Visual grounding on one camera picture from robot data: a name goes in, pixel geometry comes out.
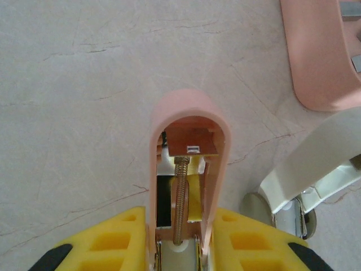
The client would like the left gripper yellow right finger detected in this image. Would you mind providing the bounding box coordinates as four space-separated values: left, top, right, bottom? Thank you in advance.
213 207 335 271

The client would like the pink stapler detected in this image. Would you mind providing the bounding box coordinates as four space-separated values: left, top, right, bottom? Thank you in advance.
145 89 232 271

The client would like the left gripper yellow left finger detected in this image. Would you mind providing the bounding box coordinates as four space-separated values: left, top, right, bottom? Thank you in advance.
28 206 147 271

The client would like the cream plastic metal object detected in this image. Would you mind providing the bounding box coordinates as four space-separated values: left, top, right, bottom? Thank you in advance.
241 107 361 241

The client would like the pink plastic tray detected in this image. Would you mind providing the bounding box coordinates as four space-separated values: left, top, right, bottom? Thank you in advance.
279 0 361 112

